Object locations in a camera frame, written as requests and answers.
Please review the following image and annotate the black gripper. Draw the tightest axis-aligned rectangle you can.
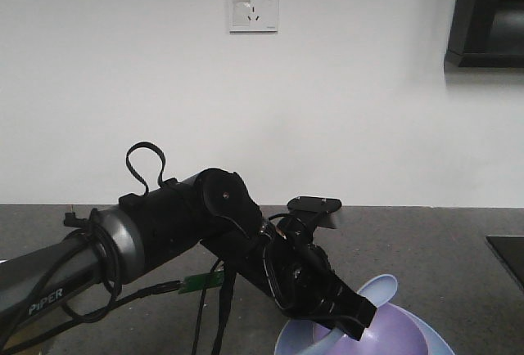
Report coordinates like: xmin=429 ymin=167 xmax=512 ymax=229
xmin=261 ymin=233 xmax=377 ymax=340

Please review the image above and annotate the light blue plastic spoon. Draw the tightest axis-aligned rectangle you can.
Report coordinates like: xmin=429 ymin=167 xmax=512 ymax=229
xmin=299 ymin=274 xmax=398 ymax=355

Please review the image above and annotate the purple plastic bowl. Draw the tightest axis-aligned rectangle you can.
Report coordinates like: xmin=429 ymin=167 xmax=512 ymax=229
xmin=326 ymin=303 xmax=428 ymax=355

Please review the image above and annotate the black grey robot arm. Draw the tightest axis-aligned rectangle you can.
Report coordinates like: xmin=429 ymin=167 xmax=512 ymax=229
xmin=1 ymin=169 xmax=376 ymax=354

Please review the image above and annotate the light blue plate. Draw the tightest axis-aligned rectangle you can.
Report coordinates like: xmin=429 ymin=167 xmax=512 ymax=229
xmin=274 ymin=308 xmax=454 ymax=354

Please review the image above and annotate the green circuit board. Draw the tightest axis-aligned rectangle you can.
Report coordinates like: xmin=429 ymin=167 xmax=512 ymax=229
xmin=178 ymin=271 xmax=224 ymax=294

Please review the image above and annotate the black induction cooktop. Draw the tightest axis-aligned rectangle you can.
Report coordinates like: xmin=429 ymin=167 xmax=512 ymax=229
xmin=486 ymin=236 xmax=524 ymax=290

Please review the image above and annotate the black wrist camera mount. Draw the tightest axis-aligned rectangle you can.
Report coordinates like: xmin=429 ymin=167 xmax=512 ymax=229
xmin=274 ymin=195 xmax=342 ymax=244

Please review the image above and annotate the black wall cabinet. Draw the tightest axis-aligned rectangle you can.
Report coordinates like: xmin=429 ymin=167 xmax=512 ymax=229
xmin=445 ymin=0 xmax=523 ymax=68

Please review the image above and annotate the white wall power socket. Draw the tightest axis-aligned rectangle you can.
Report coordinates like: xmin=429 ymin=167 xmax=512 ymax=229
xmin=227 ymin=0 xmax=279 ymax=34

